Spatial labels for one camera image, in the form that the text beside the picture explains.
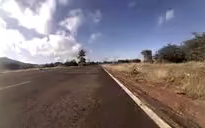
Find white painted centre line dashes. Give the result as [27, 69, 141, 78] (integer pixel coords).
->
[0, 80, 33, 94]

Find dry grass strip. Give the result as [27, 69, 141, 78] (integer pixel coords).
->
[0, 65, 78, 75]

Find dry grass verge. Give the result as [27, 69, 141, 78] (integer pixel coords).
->
[103, 60, 205, 128]

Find tall lone tree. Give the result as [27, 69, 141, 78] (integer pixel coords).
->
[77, 49, 87, 65]

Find low distant tree line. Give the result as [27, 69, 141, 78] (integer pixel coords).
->
[39, 58, 142, 68]

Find white painted edge line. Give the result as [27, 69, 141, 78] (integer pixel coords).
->
[102, 66, 173, 128]

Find row of trees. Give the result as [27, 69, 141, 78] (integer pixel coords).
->
[140, 31, 205, 64]

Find dark grey asphalt road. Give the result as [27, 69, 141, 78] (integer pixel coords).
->
[0, 65, 161, 128]

